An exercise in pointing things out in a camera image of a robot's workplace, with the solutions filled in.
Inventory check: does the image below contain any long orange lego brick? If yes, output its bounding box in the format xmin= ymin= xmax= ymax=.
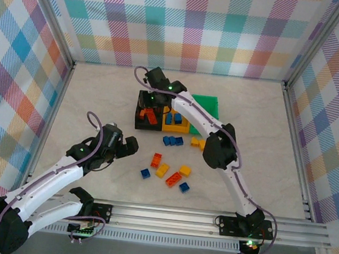
xmin=144 ymin=110 xmax=159 ymax=125
xmin=164 ymin=170 xmax=183 ymax=189

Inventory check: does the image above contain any black plastic container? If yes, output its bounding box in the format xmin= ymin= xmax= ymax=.
xmin=134 ymin=89 xmax=167 ymax=132

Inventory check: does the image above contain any yellow plastic container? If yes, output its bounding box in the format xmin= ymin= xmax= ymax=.
xmin=161 ymin=103 xmax=193 ymax=135

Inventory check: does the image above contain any green plastic container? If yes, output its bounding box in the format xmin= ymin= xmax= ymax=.
xmin=186 ymin=93 xmax=223 ymax=138

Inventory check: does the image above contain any right arm lavender cable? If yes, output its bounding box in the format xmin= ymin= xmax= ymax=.
xmin=115 ymin=65 xmax=295 ymax=254

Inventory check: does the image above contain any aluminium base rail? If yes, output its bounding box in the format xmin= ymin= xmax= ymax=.
xmin=24 ymin=189 xmax=332 ymax=252

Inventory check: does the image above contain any slotted cable duct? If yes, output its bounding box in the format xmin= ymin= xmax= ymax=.
xmin=44 ymin=219 xmax=242 ymax=254

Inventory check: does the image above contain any aluminium frame post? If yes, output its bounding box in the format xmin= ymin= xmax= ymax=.
xmin=283 ymin=0 xmax=339 ymax=94
xmin=16 ymin=0 xmax=83 ymax=69

